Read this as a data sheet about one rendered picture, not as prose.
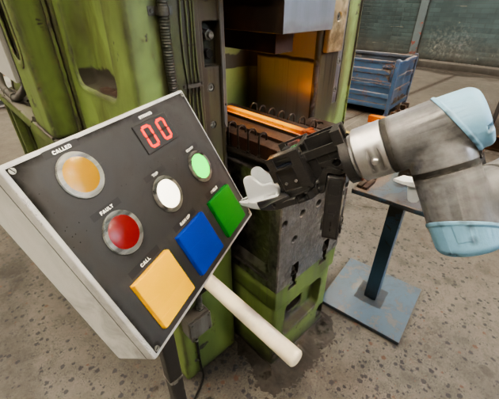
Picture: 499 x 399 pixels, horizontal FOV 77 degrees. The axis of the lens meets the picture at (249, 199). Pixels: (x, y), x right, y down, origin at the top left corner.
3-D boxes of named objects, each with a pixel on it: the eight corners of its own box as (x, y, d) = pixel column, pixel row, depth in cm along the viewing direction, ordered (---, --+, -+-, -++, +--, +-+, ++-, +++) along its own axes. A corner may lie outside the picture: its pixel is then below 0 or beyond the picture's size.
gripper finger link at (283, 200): (262, 191, 54) (308, 176, 49) (267, 200, 54) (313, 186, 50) (253, 206, 50) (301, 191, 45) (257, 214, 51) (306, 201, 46)
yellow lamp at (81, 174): (110, 188, 39) (101, 156, 37) (70, 202, 36) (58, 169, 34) (100, 179, 41) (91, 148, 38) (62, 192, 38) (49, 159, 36)
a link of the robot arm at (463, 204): (538, 231, 39) (510, 146, 39) (486, 263, 34) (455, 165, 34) (471, 233, 46) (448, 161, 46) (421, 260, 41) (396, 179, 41)
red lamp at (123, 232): (149, 242, 42) (143, 215, 39) (115, 259, 39) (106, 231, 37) (138, 231, 43) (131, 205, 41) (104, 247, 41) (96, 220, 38)
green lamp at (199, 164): (216, 175, 57) (215, 153, 55) (196, 184, 55) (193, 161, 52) (206, 169, 59) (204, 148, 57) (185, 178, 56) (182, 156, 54)
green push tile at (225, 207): (246, 215, 63) (228, 183, 60) (231, 237, 56) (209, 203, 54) (239, 217, 64) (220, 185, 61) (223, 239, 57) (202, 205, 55)
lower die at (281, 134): (317, 152, 103) (320, 127, 99) (276, 172, 92) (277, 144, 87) (232, 121, 129) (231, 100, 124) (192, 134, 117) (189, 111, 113)
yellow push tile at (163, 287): (195, 287, 47) (168, 248, 44) (167, 329, 41) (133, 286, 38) (187, 288, 48) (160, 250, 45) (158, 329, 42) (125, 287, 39)
